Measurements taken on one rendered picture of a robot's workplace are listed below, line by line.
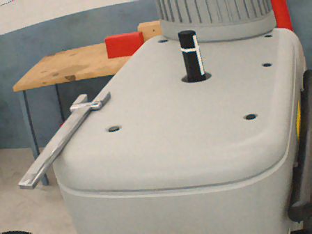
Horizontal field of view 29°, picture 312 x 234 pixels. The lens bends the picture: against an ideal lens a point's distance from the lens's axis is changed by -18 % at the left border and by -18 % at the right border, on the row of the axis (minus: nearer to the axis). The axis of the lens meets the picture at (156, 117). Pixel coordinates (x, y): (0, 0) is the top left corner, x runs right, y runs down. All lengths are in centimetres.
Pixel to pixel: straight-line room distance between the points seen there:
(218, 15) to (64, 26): 463
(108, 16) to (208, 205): 479
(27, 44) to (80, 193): 510
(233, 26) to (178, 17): 8
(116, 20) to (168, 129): 471
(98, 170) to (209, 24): 37
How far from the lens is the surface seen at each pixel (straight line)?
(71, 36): 557
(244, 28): 98
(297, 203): 68
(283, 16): 497
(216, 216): 66
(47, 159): 68
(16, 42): 582
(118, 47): 483
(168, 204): 66
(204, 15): 97
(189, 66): 82
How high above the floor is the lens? 215
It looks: 20 degrees down
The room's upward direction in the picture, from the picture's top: 12 degrees counter-clockwise
